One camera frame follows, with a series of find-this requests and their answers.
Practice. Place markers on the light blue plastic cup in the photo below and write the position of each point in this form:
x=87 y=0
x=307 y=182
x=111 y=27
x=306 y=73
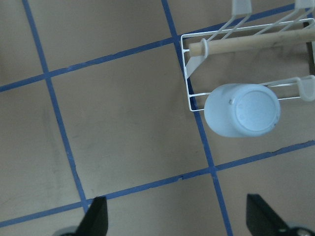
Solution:
x=242 y=110

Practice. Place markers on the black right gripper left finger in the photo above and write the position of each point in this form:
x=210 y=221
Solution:
x=95 y=221

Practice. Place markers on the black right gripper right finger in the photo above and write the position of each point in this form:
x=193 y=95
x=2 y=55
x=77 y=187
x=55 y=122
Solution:
x=262 y=220

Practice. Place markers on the white wire cup rack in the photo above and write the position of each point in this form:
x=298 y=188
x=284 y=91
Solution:
x=294 y=28

